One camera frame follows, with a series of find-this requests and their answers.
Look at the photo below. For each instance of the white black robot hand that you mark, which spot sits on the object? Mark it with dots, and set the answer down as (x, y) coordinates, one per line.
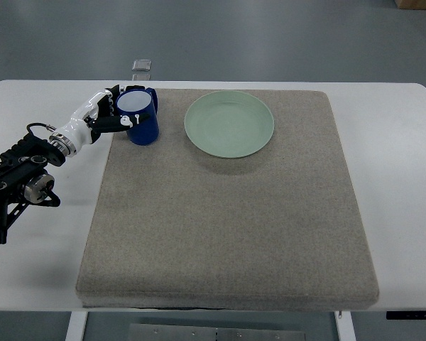
(96, 116)

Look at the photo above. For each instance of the blue mug white inside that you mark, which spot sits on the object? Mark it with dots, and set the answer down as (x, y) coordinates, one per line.
(141, 102)

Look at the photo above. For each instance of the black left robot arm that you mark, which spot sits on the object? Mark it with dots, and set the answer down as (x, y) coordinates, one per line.
(24, 181)

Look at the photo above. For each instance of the light green plate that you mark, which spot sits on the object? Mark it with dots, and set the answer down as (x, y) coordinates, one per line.
(229, 124)

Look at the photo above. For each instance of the lower floor outlet cover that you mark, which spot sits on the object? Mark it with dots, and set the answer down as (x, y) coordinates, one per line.
(141, 77)

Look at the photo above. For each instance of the floor outlet cover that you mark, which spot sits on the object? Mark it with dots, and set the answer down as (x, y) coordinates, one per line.
(141, 77)
(141, 65)

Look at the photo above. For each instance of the upper floor outlet cover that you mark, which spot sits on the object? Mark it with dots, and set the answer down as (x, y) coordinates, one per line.
(141, 65)

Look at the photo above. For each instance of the beige fabric cushion mat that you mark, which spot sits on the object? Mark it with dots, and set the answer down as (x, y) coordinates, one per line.
(278, 230)

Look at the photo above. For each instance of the white left table leg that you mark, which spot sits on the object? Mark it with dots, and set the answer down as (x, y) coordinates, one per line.
(76, 326)

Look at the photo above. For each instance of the white table leg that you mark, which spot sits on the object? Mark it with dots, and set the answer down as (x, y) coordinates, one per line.
(76, 326)
(345, 326)

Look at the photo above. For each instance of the cardboard box corner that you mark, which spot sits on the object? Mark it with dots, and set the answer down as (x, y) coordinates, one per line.
(411, 4)

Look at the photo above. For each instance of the white right table leg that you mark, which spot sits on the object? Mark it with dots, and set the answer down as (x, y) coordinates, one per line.
(345, 326)

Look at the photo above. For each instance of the black table control panel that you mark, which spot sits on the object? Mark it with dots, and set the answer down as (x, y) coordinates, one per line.
(406, 315)

